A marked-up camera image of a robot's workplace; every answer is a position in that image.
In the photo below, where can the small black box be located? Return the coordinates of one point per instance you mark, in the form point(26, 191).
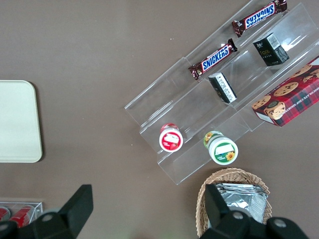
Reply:
point(223, 88)
point(270, 51)

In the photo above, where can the clear acrylic bottle rack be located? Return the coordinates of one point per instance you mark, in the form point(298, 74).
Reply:
point(37, 206)

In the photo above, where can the red plaid cookie box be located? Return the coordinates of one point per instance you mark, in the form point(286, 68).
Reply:
point(291, 99)

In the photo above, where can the light oval wicker basket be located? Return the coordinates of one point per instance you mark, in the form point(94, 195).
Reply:
point(202, 199)

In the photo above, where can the green lid sunflower tub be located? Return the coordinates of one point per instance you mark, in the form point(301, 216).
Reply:
point(223, 152)

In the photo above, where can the beige plastic tray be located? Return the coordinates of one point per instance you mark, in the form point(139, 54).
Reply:
point(17, 122)

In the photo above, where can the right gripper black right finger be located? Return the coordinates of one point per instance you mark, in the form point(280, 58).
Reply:
point(219, 214)

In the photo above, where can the silver foil packets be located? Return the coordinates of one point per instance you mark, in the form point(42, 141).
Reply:
point(246, 201)

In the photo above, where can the clear acrylic stepped shelf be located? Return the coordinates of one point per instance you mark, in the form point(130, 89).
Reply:
point(187, 107)

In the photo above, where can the Snickers chocolate bar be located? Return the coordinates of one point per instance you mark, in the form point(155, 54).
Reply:
point(259, 17)
point(214, 59)

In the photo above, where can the red lid strawberry tub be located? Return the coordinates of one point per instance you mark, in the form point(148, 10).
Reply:
point(171, 140)

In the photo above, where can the red cola bottle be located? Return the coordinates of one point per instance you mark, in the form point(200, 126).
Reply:
point(21, 215)
point(3, 214)

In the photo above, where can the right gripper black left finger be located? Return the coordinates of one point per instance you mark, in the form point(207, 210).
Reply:
point(72, 214)

